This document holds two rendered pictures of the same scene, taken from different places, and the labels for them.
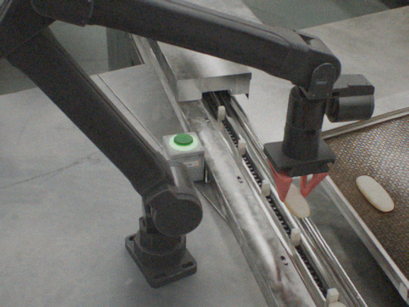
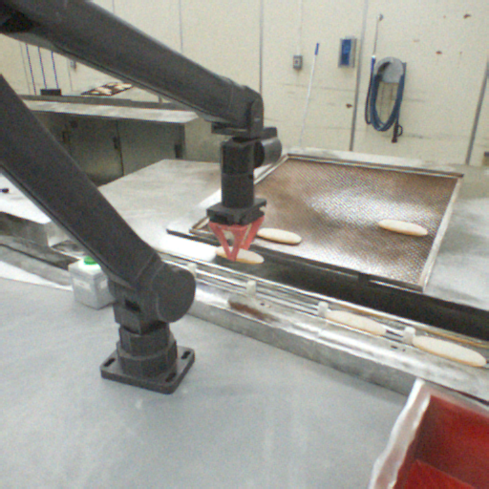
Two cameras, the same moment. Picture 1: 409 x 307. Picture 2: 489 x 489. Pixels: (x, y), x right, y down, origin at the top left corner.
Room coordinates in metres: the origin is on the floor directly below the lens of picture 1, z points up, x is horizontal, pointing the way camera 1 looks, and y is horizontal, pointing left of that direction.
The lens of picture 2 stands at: (0.26, 0.28, 1.24)
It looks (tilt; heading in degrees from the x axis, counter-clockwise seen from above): 24 degrees down; 319
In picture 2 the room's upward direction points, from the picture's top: straight up
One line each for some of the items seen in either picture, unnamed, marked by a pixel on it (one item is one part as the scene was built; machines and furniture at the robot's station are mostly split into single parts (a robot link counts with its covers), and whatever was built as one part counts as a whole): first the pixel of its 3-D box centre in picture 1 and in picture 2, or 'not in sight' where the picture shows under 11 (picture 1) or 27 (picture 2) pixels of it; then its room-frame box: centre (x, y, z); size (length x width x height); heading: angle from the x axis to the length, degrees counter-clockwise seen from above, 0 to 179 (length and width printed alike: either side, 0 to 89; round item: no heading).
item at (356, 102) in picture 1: (333, 85); (249, 134); (0.79, -0.19, 1.13); 0.11 x 0.09 x 0.12; 104
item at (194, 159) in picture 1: (184, 164); (99, 287); (0.96, 0.04, 0.84); 0.08 x 0.08 x 0.11; 17
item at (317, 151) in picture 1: (300, 140); (237, 193); (0.77, -0.15, 1.04); 0.10 x 0.07 x 0.07; 108
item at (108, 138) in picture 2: not in sight; (116, 134); (4.71, -1.69, 0.51); 3.00 x 1.26 x 1.03; 17
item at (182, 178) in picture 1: (171, 201); (149, 292); (0.73, 0.05, 0.94); 0.09 x 0.05 x 0.10; 104
